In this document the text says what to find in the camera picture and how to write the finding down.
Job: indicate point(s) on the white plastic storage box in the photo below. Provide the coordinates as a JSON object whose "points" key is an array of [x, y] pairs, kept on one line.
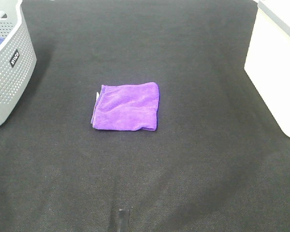
{"points": [[268, 58]]}

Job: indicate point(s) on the grey perforated plastic basket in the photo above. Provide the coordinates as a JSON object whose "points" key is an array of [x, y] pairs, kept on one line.
{"points": [[17, 56]]}

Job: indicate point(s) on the purple microfibre towel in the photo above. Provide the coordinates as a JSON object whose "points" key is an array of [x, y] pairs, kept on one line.
{"points": [[127, 108]]}

